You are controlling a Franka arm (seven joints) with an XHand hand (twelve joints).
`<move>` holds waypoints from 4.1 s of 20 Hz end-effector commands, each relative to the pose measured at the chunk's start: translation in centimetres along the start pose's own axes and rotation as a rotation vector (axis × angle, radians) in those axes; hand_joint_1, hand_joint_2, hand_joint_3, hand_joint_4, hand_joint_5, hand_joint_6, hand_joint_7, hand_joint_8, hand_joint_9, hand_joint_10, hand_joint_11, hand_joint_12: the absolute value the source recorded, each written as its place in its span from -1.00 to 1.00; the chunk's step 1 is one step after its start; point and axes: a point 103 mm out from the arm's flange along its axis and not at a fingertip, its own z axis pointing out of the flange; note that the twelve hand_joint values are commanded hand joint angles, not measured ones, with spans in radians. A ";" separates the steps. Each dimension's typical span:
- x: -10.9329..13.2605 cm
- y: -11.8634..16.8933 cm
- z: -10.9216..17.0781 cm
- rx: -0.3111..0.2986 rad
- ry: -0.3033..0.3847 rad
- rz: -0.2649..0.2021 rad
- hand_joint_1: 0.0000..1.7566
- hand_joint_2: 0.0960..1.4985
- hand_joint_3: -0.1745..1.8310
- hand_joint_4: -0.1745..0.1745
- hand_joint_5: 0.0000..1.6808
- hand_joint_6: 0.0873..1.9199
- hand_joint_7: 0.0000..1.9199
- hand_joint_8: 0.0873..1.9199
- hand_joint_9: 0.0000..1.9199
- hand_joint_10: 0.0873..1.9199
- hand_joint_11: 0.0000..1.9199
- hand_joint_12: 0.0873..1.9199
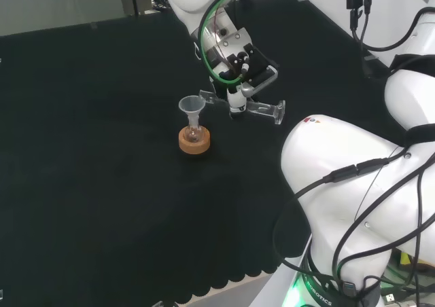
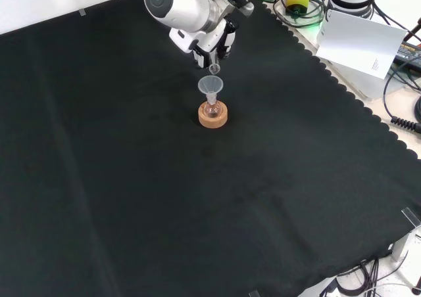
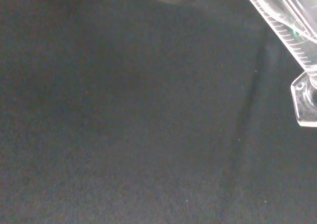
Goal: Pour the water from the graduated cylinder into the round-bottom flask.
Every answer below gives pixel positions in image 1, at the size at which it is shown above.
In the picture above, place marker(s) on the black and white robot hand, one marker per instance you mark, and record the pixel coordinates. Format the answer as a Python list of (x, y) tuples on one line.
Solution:
[(258, 66)]

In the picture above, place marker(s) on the clear graduated cylinder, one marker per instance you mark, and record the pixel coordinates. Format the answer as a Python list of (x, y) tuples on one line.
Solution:
[(265, 109)]

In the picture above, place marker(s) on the glass round-bottom flask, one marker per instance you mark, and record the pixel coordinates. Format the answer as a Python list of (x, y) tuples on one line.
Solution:
[(193, 134)]

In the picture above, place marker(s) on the clear plastic funnel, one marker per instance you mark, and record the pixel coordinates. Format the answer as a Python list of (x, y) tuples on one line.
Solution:
[(191, 111)]

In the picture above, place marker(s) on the black bench cloth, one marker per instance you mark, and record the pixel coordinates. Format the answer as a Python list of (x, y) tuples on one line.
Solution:
[(102, 150)]

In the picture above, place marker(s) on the pale board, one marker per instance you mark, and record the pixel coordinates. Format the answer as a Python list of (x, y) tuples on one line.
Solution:
[(238, 293)]

